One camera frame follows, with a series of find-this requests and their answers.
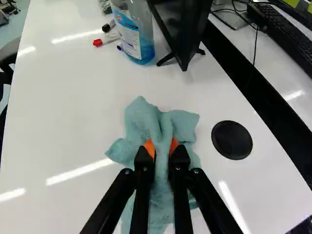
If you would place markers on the black capped marker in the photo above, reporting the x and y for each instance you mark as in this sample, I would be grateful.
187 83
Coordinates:
108 26

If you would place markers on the white adjacent table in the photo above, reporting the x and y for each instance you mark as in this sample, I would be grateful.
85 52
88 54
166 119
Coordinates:
275 61

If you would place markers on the blue liquid spray bottle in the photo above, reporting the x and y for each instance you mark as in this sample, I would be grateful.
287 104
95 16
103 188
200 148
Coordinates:
136 29

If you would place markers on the black monitor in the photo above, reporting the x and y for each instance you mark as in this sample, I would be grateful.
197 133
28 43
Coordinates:
180 26

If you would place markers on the black keyboard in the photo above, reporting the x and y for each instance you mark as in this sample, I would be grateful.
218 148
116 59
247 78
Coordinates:
285 29

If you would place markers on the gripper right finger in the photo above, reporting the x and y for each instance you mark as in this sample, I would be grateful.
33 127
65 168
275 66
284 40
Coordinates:
185 195

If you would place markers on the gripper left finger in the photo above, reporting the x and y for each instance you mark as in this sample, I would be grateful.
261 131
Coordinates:
141 195

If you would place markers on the green towel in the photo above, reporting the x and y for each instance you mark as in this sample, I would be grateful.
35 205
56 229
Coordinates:
156 122

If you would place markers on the red capped marker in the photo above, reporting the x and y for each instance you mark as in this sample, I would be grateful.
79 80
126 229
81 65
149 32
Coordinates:
102 41

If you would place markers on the grey flat device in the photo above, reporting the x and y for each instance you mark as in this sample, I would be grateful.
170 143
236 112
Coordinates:
230 18

